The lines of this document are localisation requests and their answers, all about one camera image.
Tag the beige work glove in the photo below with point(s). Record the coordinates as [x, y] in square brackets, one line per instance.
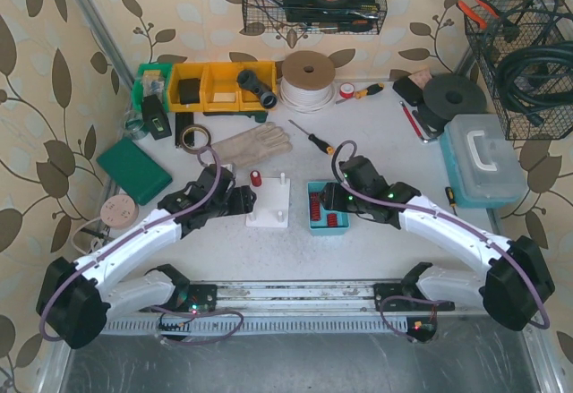
[250, 148]

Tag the white cable spool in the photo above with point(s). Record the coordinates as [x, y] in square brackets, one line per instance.
[307, 83]

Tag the green notebook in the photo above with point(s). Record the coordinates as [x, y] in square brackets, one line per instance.
[134, 171]

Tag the yellow bin middle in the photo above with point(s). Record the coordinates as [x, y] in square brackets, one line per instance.
[220, 88]

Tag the black box in bin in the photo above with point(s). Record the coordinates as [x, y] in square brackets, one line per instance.
[189, 91]

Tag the red white tape roll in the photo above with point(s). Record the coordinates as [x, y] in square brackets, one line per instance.
[346, 90]

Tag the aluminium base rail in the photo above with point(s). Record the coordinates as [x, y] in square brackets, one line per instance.
[293, 308]

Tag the large red spring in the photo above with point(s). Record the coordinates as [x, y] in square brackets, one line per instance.
[256, 178]

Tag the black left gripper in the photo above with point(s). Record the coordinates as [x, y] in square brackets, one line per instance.
[231, 200]

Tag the yellow bin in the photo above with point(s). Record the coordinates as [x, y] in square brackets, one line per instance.
[220, 88]
[266, 72]
[179, 72]

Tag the brown packing tape roll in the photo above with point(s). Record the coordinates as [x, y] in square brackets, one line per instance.
[193, 138]

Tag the grey pipe fitting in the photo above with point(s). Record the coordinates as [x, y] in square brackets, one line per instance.
[248, 80]

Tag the right wire basket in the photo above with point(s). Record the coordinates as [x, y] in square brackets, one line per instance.
[526, 63]

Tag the small yellow black screwdriver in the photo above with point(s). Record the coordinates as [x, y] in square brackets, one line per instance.
[450, 196]

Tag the green storage bin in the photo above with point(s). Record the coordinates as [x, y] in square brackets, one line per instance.
[151, 80]

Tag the teal clear toolbox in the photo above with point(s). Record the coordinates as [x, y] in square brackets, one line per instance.
[482, 166]

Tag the black orange flathead screwdriver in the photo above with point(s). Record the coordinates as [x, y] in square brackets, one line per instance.
[319, 143]

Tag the yellow bin right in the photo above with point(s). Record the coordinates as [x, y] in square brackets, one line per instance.
[266, 72]

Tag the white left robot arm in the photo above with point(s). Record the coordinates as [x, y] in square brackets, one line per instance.
[78, 298]

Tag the black meter device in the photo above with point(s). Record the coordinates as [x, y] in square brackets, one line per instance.
[155, 118]

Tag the glass jar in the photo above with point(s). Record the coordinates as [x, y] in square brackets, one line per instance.
[134, 126]

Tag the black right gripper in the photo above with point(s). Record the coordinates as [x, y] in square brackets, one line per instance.
[337, 198]

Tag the black block with sponge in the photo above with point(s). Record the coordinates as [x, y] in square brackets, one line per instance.
[410, 87]

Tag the orange handled pliers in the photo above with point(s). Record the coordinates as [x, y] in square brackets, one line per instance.
[473, 15]

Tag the yellow bin left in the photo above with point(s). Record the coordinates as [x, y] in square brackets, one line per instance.
[179, 72]

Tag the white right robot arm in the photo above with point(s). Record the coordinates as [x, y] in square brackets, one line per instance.
[508, 278]

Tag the white peg base plate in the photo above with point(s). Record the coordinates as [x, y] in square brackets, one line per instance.
[271, 209]

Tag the red handled hex key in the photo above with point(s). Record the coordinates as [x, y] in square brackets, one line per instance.
[422, 130]

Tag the teal spring tray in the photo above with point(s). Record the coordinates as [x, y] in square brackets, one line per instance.
[324, 222]

